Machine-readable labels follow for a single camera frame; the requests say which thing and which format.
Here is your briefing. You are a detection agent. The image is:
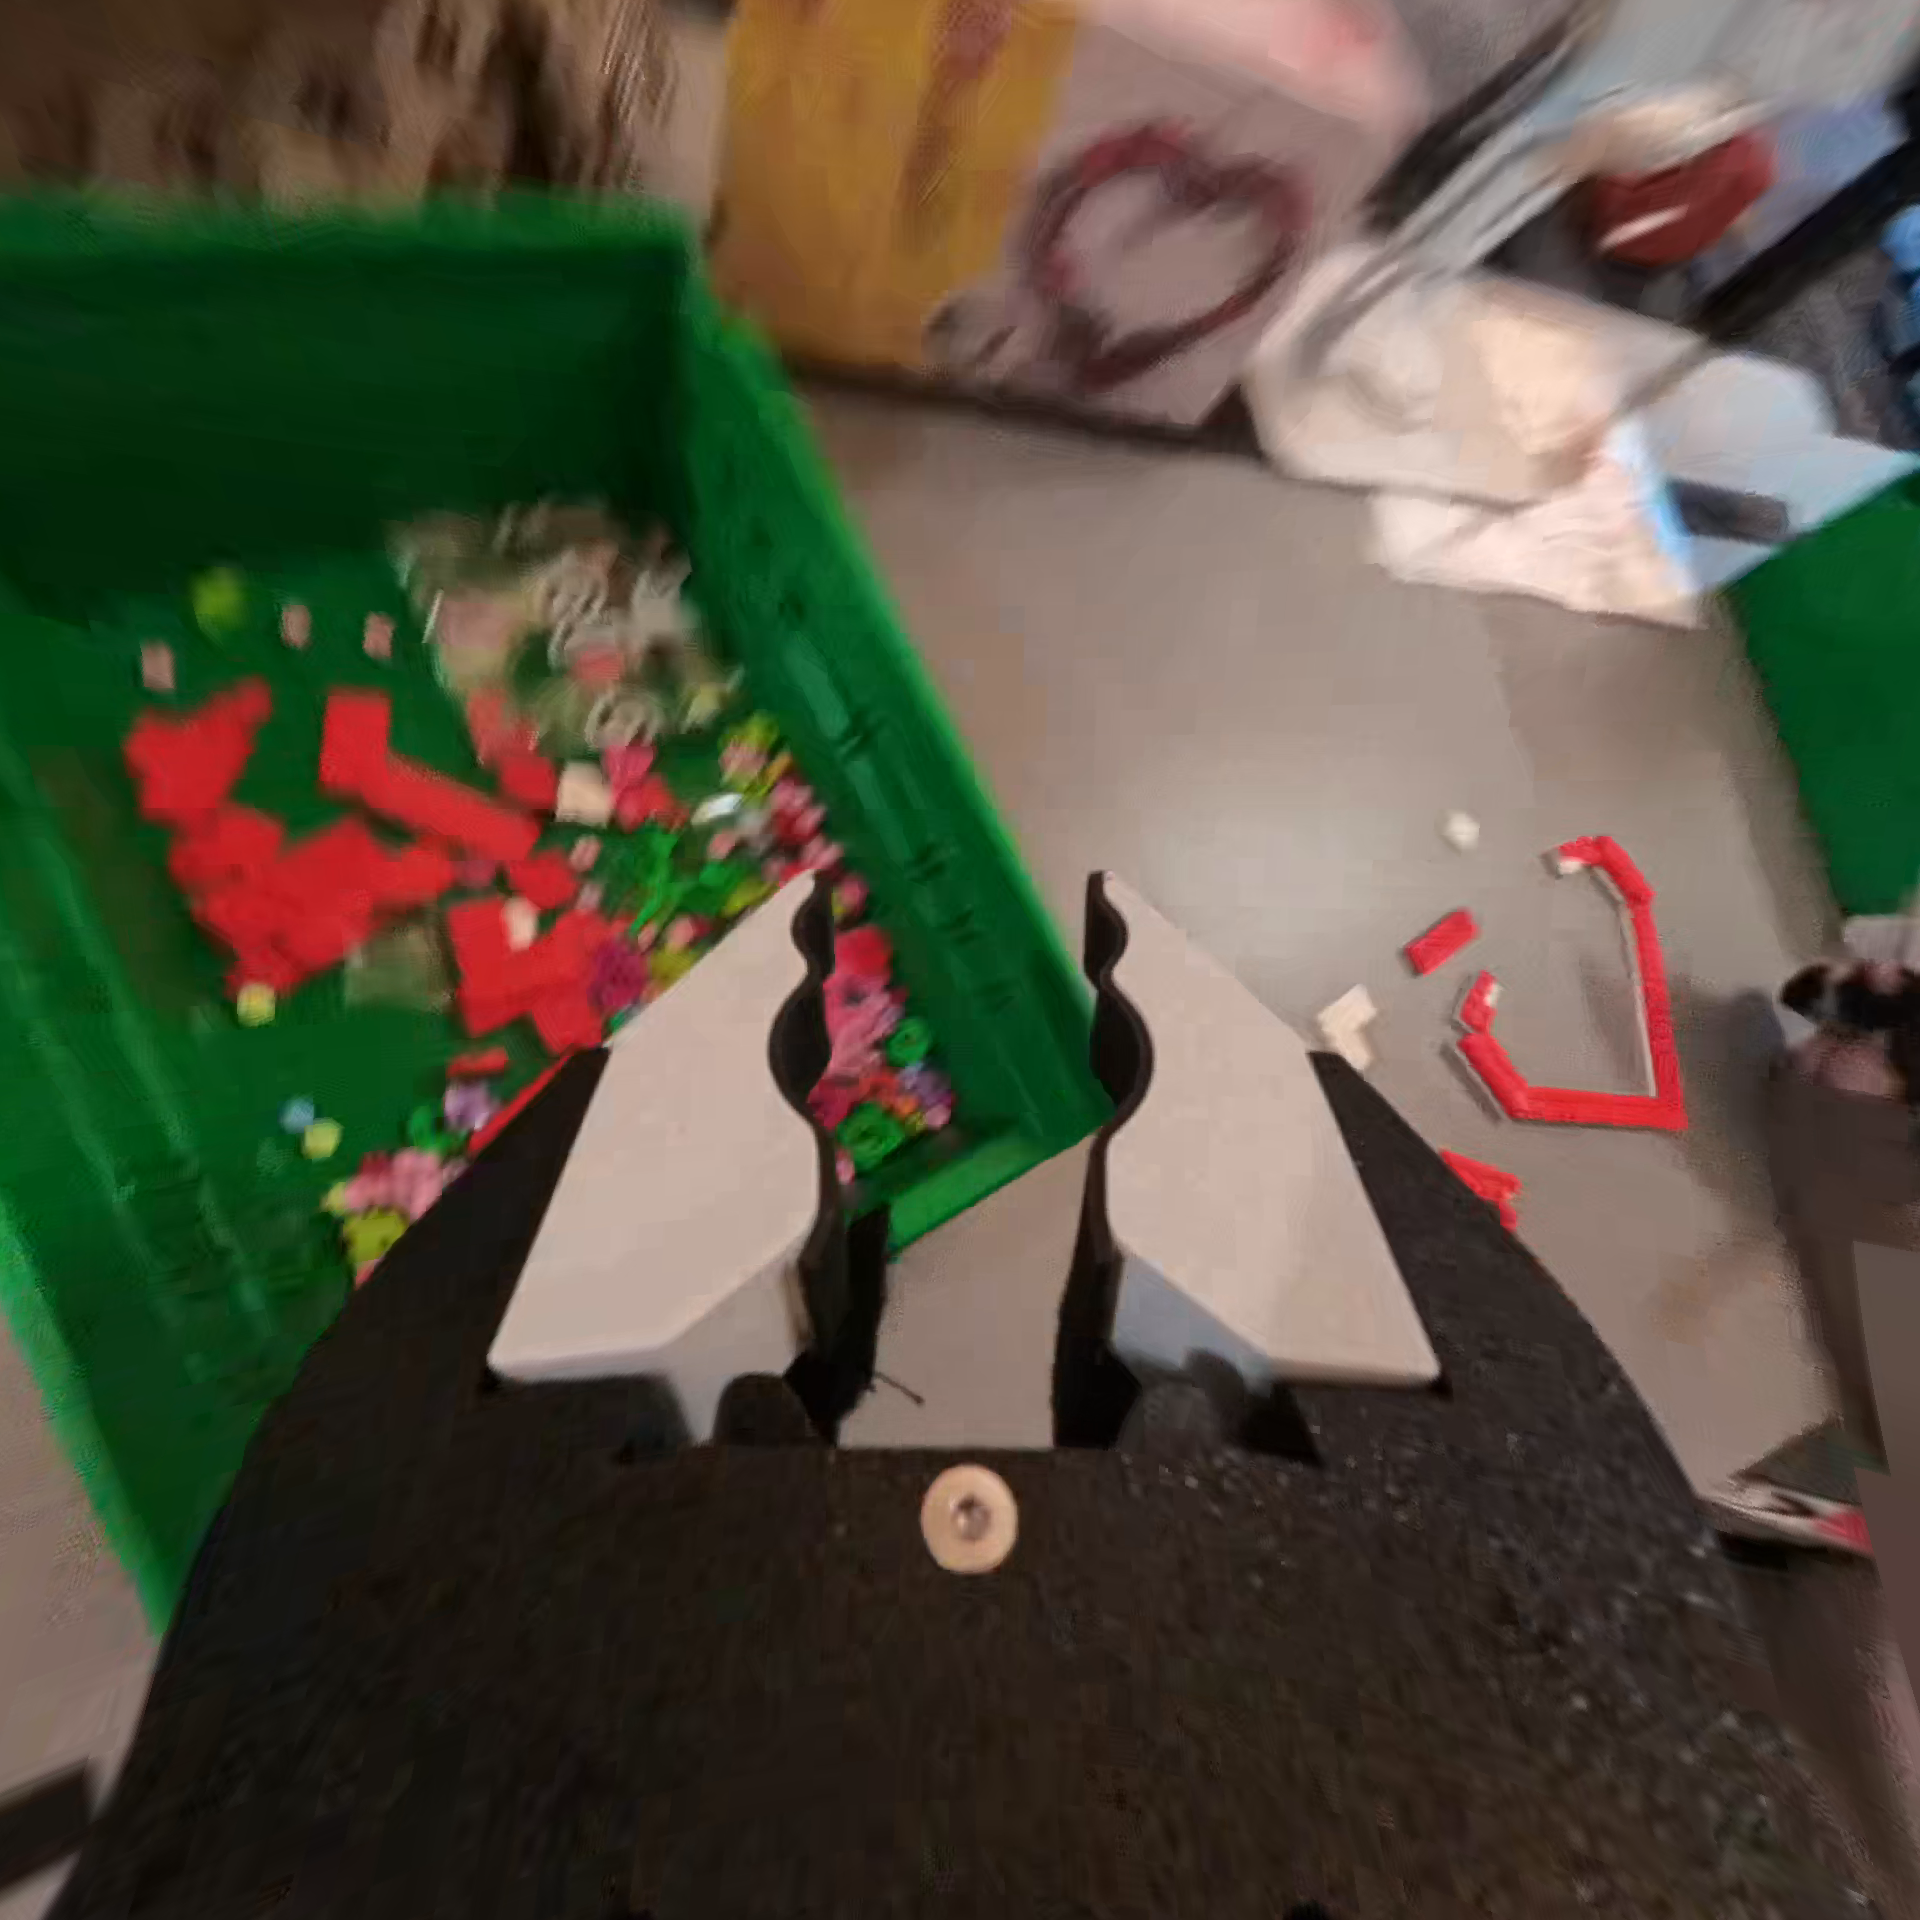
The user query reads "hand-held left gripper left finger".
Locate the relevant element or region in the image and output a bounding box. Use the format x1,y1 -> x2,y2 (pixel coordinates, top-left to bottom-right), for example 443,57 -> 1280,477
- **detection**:
488,874 -> 849,1443

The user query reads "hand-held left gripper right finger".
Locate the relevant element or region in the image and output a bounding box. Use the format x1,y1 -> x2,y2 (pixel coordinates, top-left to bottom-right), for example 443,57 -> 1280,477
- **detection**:
1055,872 -> 1442,1449

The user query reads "pile of lego pieces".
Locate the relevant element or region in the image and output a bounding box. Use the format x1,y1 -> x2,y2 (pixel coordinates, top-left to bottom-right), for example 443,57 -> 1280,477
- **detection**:
119,504 -> 962,1291

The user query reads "green plastic bin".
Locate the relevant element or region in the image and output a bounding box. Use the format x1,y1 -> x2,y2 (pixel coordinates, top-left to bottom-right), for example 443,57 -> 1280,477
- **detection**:
1727,480 -> 1920,921
0,192 -> 1115,1636

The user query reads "short red lego piece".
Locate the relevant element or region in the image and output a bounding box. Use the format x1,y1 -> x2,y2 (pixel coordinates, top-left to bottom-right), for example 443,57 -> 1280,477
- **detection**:
1438,1148 -> 1526,1235

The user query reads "lego set box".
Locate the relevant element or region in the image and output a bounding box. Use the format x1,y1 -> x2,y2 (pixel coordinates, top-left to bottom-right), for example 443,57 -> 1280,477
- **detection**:
705,0 -> 1427,429

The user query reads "person's right hand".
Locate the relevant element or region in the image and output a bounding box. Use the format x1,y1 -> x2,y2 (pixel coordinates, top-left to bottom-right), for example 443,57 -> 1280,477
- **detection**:
1792,1036 -> 1920,1109

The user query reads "brown patterned zipper bag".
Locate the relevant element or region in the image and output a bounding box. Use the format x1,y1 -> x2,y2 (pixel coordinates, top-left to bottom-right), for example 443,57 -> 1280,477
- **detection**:
0,0 -> 678,203

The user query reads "red lego heart frame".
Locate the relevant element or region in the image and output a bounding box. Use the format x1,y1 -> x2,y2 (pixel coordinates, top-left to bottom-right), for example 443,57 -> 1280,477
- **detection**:
1452,835 -> 1690,1133

